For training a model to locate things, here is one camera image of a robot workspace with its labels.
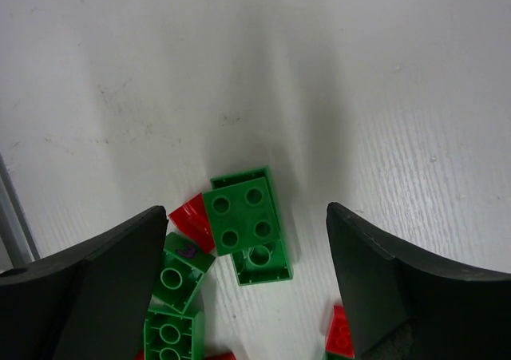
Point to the red lego small brick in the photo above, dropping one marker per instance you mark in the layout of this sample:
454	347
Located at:
225	356

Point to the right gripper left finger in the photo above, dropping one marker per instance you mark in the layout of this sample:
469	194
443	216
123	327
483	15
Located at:
88	301

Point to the red lego tiny brick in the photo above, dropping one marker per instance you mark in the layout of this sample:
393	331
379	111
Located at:
338	339

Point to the green lego slope small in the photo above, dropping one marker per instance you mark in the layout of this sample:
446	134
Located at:
332	356

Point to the red lego slope left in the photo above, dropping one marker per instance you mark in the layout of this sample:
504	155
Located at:
191	219

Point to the green lego brick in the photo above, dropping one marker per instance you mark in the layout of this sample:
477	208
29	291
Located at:
182	269
172	336
244	217

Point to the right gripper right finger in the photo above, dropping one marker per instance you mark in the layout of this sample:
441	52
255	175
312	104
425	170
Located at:
404	302

